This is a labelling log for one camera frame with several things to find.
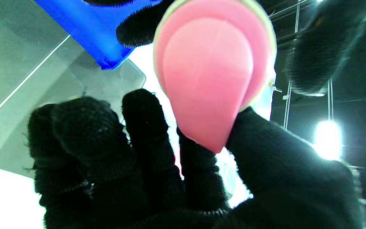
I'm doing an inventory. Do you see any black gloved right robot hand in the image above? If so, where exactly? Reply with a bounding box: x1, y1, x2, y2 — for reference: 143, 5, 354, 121
27, 89, 366, 229

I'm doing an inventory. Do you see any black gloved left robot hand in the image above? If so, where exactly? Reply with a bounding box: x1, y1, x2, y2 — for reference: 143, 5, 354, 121
81, 0, 366, 94

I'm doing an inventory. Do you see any pink lint roller handle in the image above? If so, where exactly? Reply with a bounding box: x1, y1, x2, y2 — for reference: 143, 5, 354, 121
154, 0, 274, 154

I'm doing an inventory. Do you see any bright white lamp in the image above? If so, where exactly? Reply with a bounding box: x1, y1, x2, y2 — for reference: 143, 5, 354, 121
315, 120, 343, 160

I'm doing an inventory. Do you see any blue plastic bin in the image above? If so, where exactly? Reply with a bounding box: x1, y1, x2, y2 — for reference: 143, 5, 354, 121
35, 0, 164, 70

